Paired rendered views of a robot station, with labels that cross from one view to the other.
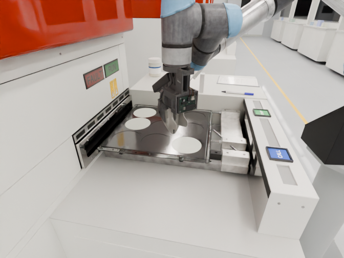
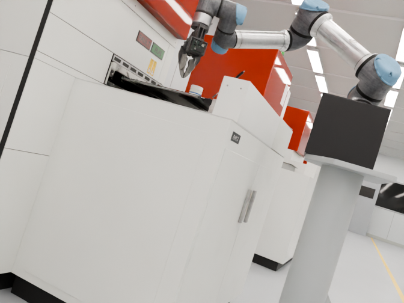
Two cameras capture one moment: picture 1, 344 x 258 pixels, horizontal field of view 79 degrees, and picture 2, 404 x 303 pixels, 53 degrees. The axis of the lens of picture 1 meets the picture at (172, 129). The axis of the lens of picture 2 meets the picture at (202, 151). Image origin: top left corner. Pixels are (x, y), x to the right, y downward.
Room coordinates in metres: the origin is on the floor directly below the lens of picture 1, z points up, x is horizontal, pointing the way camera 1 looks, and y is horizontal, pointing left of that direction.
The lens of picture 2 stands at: (-0.97, -0.47, 0.67)
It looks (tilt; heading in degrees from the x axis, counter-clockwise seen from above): 1 degrees up; 11
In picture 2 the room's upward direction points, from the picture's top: 18 degrees clockwise
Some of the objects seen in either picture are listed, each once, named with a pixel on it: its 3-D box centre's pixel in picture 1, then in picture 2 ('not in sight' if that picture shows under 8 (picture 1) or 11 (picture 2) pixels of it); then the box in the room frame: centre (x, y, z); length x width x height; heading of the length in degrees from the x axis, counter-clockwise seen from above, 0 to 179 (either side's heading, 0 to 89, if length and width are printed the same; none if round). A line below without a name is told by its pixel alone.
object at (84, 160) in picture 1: (111, 124); (136, 88); (0.74, 0.24, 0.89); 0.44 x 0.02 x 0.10; 169
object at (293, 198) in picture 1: (263, 148); (250, 116); (0.58, -0.31, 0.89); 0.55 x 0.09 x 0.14; 169
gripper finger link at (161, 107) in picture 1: (166, 107); (184, 53); (0.55, 0.02, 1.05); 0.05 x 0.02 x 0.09; 123
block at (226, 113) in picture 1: (230, 113); not in sight; (0.84, -0.26, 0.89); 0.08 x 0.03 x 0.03; 79
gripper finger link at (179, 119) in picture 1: (180, 121); (191, 68); (0.55, -0.03, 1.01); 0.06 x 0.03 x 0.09; 33
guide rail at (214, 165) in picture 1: (172, 159); not in sight; (0.58, 0.00, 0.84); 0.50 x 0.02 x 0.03; 79
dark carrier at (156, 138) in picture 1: (163, 127); (177, 98); (0.71, 0.04, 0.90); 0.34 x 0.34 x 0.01; 79
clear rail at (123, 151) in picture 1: (150, 154); (159, 87); (0.53, 0.07, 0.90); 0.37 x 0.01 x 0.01; 79
